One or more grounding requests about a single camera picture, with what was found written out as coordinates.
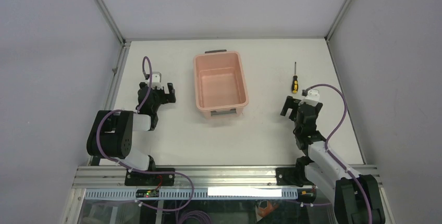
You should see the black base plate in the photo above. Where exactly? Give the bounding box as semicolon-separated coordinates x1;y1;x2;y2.
275;166;313;187
124;168;175;187

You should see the white slotted cable duct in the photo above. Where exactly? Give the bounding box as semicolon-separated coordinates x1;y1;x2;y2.
84;187;298;201

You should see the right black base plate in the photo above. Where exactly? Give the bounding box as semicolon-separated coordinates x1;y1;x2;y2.
275;166;313;187

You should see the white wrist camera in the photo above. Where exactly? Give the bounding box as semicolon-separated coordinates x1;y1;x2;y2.
300;89;320;107
145;72;164;90

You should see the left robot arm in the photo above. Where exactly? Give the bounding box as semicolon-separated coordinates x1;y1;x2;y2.
86;82;176;185

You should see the orange object under table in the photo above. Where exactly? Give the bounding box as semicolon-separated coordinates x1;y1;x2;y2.
255;200;279;220

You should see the pink plastic bin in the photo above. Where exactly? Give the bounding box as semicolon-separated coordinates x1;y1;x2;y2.
193;49;249;119

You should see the aluminium front rail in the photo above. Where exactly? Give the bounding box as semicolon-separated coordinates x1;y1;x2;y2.
72;165;294;189

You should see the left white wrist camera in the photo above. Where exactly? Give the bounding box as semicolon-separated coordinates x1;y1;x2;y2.
145;72;164;90

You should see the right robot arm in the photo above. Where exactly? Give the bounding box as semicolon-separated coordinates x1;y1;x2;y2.
276;96;386;223

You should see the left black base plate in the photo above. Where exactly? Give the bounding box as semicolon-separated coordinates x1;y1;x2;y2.
124;168;175;187

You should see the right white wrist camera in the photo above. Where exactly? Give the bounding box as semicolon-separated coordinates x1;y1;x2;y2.
300;89;320;107

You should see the yellow black screwdriver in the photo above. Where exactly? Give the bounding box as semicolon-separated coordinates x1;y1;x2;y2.
291;62;299;94

